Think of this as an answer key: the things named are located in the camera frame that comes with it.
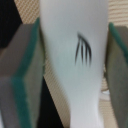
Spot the gripper green padded left finger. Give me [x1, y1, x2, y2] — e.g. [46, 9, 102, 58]
[0, 19, 45, 128]

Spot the gripper green padded right finger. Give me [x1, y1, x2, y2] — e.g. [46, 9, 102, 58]
[105, 23, 128, 128]

